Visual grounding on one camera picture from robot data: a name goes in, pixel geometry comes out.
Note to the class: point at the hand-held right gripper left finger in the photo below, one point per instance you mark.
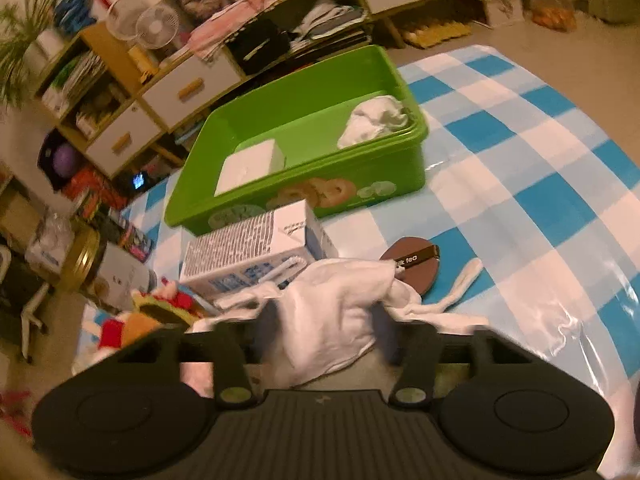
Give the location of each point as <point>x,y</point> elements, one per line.
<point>232,350</point>

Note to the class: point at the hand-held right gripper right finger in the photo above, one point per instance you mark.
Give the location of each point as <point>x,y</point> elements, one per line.
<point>415,355</point>

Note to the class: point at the red santa plush toy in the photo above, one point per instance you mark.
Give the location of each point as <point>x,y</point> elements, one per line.
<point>172,296</point>

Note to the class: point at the white rabbit plush toy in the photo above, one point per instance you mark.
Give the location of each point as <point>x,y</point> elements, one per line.
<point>335,320</point>

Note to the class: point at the burger plush toy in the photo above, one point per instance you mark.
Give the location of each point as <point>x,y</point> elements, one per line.
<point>142,325</point>

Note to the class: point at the green plastic bin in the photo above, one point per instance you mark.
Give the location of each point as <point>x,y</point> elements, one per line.
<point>300,110</point>

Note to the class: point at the brown oval brush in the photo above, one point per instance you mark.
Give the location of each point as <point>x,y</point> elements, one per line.
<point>420,275</point>

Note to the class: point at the milk carton with straw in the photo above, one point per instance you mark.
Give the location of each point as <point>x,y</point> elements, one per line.
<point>240,255</point>

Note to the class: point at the clear jar with gold lid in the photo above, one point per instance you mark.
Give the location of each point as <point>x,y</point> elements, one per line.
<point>120,272</point>

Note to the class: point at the colourful printed box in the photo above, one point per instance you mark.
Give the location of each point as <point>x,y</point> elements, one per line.
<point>135,240</point>

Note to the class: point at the white rectangular box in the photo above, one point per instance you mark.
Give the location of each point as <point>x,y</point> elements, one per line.
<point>250,167</point>

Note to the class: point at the white chair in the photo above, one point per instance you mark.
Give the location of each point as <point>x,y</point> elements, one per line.
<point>27,300</point>

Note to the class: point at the clear plastic bag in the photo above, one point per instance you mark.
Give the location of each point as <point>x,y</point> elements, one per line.
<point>47,240</point>

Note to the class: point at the blue checkered tablecloth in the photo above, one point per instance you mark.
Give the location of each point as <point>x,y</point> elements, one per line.
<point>525,160</point>

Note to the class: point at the white crumpled cloth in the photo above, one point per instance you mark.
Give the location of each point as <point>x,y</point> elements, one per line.
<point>372,120</point>

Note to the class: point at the purple ball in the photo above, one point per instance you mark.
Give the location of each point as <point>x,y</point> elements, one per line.
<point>66,159</point>

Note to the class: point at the wooden cabinet with white drawers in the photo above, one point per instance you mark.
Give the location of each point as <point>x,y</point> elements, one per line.
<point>165,90</point>

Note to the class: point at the black bag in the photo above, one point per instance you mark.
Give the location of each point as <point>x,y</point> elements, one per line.
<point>260,45</point>

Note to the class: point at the yellow egg tray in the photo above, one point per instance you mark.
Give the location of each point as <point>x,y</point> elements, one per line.
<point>435,34</point>

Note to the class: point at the pink cloth with fringe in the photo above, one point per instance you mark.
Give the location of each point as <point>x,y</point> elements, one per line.
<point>225,25</point>

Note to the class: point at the white desk fan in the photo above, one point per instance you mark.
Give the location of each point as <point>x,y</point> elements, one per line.
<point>157,25</point>
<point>122,15</point>

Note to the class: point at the pile of folded papers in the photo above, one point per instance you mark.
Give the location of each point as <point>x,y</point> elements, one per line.
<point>330,20</point>

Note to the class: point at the white storage crate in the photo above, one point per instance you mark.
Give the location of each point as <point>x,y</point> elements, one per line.
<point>500,7</point>

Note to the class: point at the orange plastic bag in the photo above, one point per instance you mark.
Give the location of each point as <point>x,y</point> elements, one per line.
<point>552,10</point>

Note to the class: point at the blue fuzzy cloth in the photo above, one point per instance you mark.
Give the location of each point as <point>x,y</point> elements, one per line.
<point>75,7</point>

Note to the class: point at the green potted plant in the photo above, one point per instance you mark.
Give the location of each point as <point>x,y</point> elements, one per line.
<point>20,35</point>

